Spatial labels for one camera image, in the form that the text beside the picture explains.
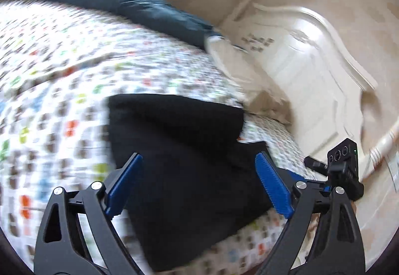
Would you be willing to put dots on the guitar-pattern bed sheet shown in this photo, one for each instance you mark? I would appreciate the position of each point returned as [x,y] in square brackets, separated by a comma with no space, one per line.
[59,66]

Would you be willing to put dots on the beige pillow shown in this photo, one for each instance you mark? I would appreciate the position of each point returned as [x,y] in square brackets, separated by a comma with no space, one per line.
[260,93]

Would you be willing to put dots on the white wooden headboard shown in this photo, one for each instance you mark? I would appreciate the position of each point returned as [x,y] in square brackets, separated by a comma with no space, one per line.
[303,53]

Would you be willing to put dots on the dark teal duvet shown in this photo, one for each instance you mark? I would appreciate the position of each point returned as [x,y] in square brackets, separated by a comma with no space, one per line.
[156,15]

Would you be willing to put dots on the black pants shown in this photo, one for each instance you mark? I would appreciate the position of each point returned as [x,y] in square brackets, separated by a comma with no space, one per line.
[197,185]

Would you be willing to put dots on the white rolled item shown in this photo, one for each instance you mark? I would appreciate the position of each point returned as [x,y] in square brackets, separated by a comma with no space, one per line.
[370,162]

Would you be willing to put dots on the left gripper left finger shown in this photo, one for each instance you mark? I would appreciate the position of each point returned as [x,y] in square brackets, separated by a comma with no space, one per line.
[60,244]

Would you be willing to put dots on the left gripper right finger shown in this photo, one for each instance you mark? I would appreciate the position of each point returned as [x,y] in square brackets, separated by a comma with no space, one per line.
[321,234]

